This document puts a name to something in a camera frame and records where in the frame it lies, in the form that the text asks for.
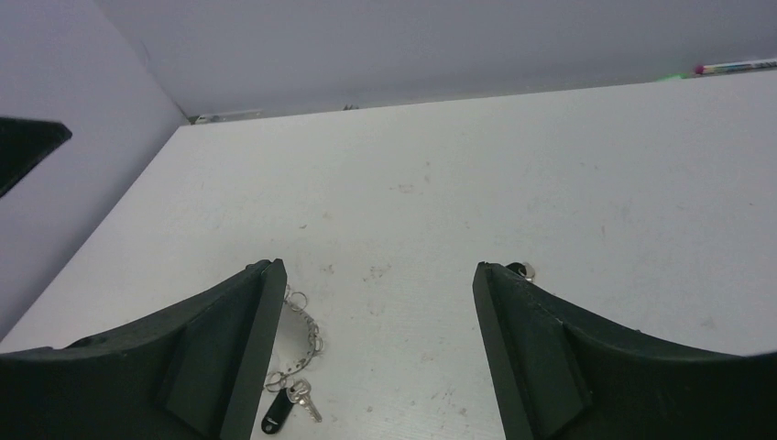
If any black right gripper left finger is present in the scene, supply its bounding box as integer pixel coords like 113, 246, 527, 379
1, 259, 287, 439

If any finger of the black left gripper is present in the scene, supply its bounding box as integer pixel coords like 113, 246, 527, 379
1, 116, 72, 197

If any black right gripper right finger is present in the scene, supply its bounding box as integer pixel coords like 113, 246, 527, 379
473, 262, 776, 439

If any metal ring plate with keyrings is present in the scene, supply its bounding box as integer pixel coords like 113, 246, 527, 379
264, 285, 324, 393

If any coloured marker pen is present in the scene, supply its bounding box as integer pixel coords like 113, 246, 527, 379
694, 58, 776, 76

